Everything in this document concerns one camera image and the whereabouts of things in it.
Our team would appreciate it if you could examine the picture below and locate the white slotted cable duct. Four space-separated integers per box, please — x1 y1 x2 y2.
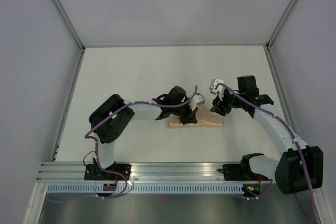
47 183 243 194

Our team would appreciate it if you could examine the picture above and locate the right aluminium frame post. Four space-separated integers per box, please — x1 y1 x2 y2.
264 0 298 50

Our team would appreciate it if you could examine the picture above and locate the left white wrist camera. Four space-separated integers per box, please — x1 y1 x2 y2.
189 93 205 111

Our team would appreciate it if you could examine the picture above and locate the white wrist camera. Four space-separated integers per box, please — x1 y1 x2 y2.
189 93 205 111
209 79 226 97

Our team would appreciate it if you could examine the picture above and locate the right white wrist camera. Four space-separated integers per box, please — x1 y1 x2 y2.
209 79 226 97

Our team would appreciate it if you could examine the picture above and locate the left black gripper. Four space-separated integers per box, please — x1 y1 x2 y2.
172 100 198 126

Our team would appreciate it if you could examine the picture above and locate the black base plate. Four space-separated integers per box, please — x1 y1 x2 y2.
84 163 131 181
217 164 269 182

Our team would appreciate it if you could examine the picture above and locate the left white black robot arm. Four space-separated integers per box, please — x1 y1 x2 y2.
85 86 205 180

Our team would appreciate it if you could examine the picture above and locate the front aluminium rail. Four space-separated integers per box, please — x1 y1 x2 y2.
36 161 322 183

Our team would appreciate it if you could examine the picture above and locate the right side aluminium rail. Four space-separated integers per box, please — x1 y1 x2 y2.
263 44 298 133

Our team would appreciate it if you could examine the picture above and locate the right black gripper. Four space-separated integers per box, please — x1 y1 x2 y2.
210 88 245 117

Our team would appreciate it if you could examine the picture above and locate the aluminium rail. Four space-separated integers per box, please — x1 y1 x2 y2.
263 44 298 133
49 48 86 162
36 161 322 183

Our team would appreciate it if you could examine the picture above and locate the left aluminium frame post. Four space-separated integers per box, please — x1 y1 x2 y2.
51 0 85 52

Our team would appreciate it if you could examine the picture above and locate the aluminium frame post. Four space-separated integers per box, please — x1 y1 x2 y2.
51 0 85 52
264 0 298 50

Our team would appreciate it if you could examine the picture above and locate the purple cable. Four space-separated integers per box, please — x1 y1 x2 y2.
215 83 318 222
47 85 199 204

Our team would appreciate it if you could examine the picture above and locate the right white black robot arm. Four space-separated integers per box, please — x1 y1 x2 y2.
209 75 323 195

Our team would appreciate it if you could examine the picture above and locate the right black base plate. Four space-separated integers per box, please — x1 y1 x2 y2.
217 164 269 182

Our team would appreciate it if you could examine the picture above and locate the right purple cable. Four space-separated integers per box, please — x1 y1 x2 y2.
215 83 318 222

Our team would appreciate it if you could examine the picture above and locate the peach cloth napkin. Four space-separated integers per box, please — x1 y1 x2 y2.
169 105 224 128

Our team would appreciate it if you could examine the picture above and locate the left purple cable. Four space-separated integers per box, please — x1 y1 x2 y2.
47 85 199 204

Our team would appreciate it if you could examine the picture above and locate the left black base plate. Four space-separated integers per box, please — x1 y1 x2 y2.
84 163 131 181

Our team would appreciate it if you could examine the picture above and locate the left side aluminium rail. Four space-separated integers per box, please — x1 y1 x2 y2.
49 48 86 162

